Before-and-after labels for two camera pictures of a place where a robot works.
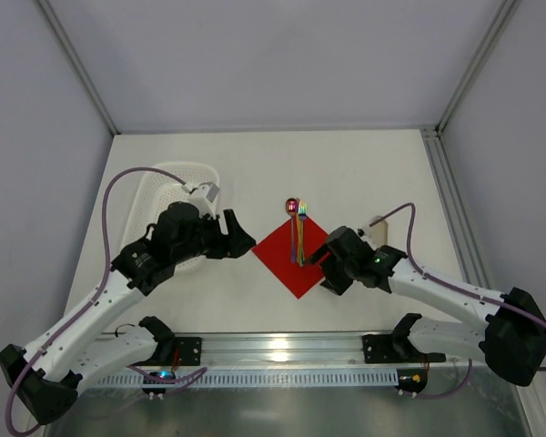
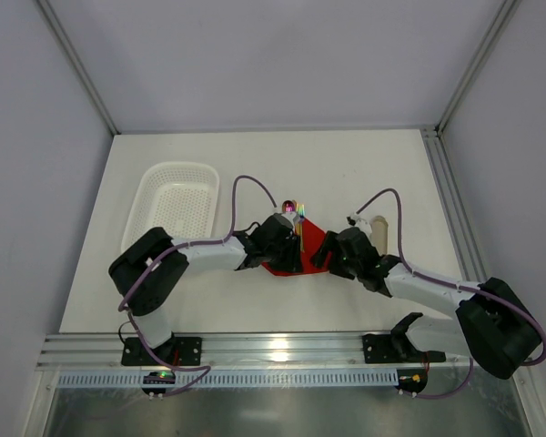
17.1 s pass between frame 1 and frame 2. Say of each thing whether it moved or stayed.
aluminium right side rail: stayed
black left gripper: moved
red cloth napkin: moved
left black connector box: stayed
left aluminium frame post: stayed
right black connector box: stayed
